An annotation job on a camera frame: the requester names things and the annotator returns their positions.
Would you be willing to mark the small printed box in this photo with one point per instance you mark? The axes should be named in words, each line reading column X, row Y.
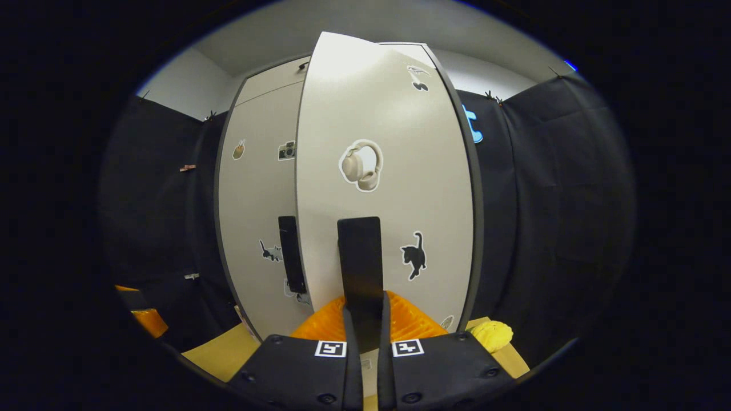
column 245, row 322

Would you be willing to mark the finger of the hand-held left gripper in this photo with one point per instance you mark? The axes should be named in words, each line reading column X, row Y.
column 149, row 322

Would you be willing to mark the yellow plush toy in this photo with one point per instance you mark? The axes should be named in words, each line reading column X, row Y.
column 491, row 335

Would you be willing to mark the cabinet door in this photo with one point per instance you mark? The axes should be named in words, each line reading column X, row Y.
column 388, row 114
column 257, row 200

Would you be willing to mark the grey cabinet drawer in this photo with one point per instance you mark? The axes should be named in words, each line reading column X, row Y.
column 268, row 80

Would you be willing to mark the small ceiling light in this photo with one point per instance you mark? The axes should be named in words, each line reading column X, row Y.
column 570, row 65

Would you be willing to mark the grey double-door shoe cabinet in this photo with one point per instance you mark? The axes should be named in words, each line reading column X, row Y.
column 262, row 85

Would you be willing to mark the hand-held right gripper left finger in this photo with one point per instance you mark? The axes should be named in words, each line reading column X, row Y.
column 297, row 365

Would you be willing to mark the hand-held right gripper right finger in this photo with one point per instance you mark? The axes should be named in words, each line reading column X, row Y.
column 451, row 371

